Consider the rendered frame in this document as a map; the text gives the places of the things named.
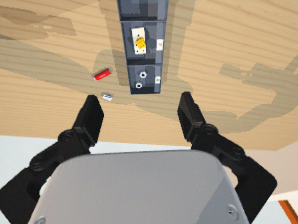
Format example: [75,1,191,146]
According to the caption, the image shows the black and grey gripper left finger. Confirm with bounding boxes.
[0,95,104,224]

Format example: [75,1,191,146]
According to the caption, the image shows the white hex nut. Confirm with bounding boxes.
[136,82,142,88]
[140,71,147,78]

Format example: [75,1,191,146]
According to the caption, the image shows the red battery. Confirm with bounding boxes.
[94,69,111,81]

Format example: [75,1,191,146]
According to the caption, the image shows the dark grey rack of three bins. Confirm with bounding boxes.
[117,0,169,95]

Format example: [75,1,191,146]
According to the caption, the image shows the white domino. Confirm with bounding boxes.
[132,27,146,54]

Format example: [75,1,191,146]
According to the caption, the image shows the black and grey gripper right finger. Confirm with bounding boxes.
[177,91,277,224]

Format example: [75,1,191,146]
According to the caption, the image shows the yellow die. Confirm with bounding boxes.
[136,37,146,49]

